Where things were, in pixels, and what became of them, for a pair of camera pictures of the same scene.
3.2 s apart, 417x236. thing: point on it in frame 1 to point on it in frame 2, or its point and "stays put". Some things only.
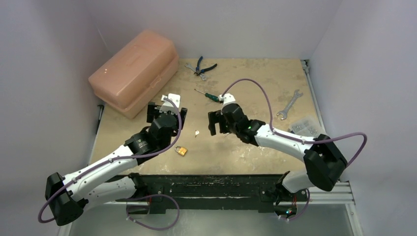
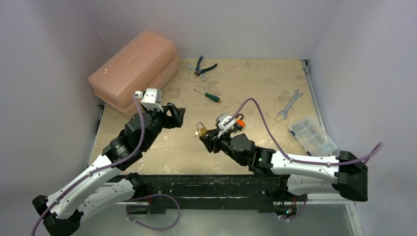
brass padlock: x=182 y=151 to x=202 y=132
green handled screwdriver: x=210 y=96 stays put
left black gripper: x=151 y=112 stays put
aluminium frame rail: x=341 y=194 stays put
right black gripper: x=217 y=120 to x=216 y=142
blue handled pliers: x=198 y=71 stays put
